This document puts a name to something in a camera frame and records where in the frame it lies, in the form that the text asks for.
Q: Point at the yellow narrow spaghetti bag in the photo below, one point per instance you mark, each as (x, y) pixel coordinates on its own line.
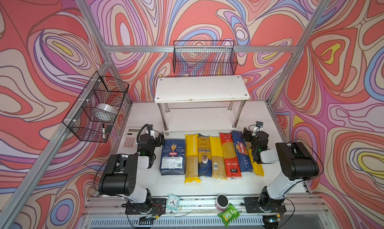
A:
(257, 168)

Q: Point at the blue Barilla spaghetti box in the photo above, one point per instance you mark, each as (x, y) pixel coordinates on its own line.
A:
(244, 160)

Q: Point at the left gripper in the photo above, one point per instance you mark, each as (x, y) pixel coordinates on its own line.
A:
(157, 139)

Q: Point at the black marker pen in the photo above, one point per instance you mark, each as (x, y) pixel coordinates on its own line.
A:
(103, 132)

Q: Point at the yellow Pastatime spaghetti bag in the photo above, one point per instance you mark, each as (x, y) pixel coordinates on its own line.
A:
(192, 161)

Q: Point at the white pink calculator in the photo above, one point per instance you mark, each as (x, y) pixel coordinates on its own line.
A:
(129, 139)

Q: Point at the black wire basket left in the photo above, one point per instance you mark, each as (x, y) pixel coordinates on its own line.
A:
(92, 117)

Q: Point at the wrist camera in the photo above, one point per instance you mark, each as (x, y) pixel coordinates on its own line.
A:
(150, 129)
(259, 124)

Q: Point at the red spaghetti bag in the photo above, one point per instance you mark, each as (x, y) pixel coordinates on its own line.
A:
(230, 157)

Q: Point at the mint alarm clock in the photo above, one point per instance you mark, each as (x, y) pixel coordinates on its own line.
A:
(173, 202)

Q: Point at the silver tape roll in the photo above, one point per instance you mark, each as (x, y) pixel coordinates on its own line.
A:
(105, 112)

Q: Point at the black wire basket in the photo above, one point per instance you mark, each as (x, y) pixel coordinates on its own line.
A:
(92, 117)
(200, 58)

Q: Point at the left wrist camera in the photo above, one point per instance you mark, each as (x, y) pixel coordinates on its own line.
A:
(150, 129)

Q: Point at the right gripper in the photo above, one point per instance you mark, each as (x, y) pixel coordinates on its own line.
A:
(249, 136)

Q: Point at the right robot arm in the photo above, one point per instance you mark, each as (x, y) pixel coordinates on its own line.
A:
(297, 165)

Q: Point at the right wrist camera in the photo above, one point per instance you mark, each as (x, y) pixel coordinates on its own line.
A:
(259, 124)

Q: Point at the blue Barilla pasta box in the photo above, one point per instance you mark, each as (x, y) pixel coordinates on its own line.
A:
(173, 158)

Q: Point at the black wire basket back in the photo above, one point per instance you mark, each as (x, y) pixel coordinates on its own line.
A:
(200, 58)

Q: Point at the yellow clear spaghetti bag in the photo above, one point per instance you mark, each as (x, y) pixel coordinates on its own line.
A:
(218, 162)

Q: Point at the green snack packet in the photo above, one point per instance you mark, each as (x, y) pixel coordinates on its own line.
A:
(229, 215)

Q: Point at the white two-tier shelf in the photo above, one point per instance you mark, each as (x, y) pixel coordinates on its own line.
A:
(201, 90)

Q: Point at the blue yellow Ankara spaghetti bag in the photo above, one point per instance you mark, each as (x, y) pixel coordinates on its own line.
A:
(204, 156)

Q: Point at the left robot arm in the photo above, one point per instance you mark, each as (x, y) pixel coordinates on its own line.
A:
(120, 175)

